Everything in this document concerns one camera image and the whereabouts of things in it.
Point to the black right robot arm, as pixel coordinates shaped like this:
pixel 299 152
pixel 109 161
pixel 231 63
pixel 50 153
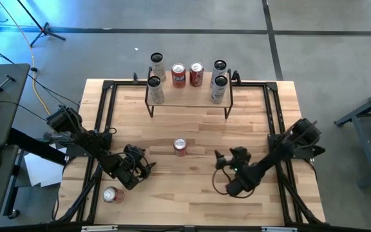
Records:
pixel 279 154

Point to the red Fanta soda can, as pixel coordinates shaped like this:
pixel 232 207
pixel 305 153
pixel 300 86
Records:
pixel 113 194
pixel 180 147
pixel 178 75
pixel 196 74

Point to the black table clamp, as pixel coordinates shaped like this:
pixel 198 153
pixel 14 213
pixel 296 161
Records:
pixel 236 76
pixel 135 77

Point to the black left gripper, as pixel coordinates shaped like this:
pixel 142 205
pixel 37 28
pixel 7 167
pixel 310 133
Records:
pixel 129 174

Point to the grey metal table frame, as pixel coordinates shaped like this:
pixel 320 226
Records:
pixel 366 129

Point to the silver Celsius slim can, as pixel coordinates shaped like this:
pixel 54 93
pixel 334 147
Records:
pixel 158 67
pixel 219 90
pixel 156 90
pixel 220 67

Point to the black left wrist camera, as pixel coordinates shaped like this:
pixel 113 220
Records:
pixel 134 151

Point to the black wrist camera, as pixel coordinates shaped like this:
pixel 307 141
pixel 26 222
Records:
pixel 241 154
pixel 134 151

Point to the dark grey side desk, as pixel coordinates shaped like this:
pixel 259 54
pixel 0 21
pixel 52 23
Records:
pixel 2 96

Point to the black aluminium table frame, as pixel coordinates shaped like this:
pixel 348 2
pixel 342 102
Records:
pixel 127 83

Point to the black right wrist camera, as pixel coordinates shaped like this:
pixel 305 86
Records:
pixel 241 154

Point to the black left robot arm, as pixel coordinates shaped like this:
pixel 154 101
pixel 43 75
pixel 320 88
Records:
pixel 89 141

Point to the wooden shelf with black legs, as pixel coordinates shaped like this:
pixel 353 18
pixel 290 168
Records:
pixel 188 96

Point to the black tripod stand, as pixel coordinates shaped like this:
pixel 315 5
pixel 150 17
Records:
pixel 45 31

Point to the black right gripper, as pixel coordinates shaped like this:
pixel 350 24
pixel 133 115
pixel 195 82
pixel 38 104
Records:
pixel 240 169

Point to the silver metal bracket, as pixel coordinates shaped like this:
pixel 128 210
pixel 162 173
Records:
pixel 99 228
pixel 279 229

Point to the black diagonal support bar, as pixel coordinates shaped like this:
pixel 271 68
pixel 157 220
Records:
pixel 37 146

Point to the white paper sheets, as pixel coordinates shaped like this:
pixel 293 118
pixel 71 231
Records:
pixel 43 167

